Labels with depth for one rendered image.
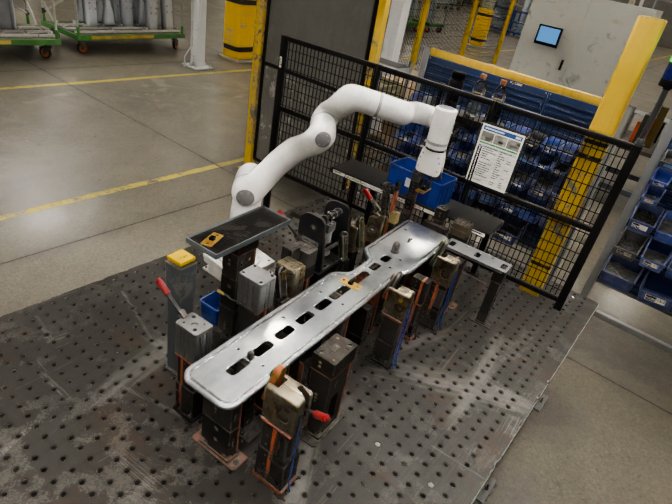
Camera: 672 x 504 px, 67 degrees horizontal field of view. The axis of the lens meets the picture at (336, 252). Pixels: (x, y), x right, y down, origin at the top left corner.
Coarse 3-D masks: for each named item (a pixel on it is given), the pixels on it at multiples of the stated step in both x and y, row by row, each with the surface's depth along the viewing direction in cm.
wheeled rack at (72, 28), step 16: (64, 32) 747; (80, 32) 741; (96, 32) 758; (112, 32) 779; (128, 32) 800; (144, 32) 821; (160, 32) 843; (176, 32) 865; (80, 48) 751; (176, 48) 882
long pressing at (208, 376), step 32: (416, 224) 236; (416, 256) 210; (320, 288) 179; (288, 320) 162; (320, 320) 164; (224, 352) 145; (288, 352) 149; (192, 384) 134; (224, 384) 135; (256, 384) 137
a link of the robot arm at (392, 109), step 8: (384, 96) 185; (392, 96) 188; (384, 104) 184; (392, 104) 185; (400, 104) 186; (408, 104) 187; (416, 104) 193; (424, 104) 197; (376, 112) 186; (384, 112) 186; (392, 112) 186; (400, 112) 186; (408, 112) 187; (416, 112) 195; (424, 112) 198; (432, 112) 198; (392, 120) 189; (400, 120) 188; (408, 120) 188; (416, 120) 199; (424, 120) 200
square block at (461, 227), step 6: (456, 222) 232; (462, 222) 232; (468, 222) 233; (456, 228) 231; (462, 228) 230; (468, 228) 229; (450, 234) 234; (456, 234) 232; (462, 234) 230; (468, 234) 233; (462, 240) 232; (444, 252) 239; (450, 252) 237
